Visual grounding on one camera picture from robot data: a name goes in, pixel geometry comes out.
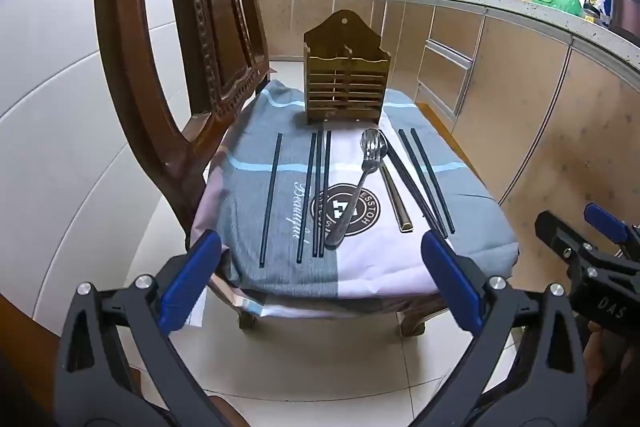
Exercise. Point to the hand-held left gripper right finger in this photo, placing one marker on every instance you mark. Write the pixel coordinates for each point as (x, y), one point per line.
(450, 279)

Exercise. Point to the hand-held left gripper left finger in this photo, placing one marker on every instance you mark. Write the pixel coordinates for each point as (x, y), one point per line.
(192, 279)

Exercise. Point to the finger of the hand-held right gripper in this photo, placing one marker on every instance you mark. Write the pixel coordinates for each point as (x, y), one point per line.
(557, 234)
(605, 222)

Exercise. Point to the silver fork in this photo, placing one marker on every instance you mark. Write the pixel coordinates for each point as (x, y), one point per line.
(354, 202)

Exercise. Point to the wooden slatted utensil holder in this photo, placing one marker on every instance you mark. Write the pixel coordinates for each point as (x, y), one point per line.
(345, 82)

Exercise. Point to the person's right hand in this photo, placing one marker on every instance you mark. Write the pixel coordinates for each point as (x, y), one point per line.
(600, 357)

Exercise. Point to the grey pink printed cloth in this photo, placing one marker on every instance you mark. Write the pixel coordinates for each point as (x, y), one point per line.
(250, 207)

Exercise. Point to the dark kitchen appliance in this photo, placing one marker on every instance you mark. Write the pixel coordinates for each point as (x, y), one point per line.
(627, 7)

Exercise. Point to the carved wooden chair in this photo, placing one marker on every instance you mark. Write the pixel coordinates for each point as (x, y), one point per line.
(210, 32)

